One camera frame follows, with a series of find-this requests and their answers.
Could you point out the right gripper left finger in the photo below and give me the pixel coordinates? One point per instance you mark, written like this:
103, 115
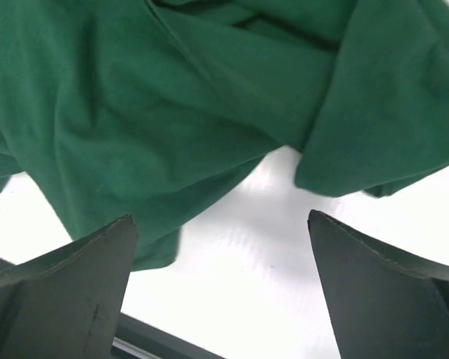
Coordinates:
66, 303

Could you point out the green t-shirt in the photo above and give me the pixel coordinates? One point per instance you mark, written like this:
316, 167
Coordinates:
158, 109

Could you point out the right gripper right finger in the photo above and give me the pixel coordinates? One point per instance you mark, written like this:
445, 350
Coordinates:
383, 302

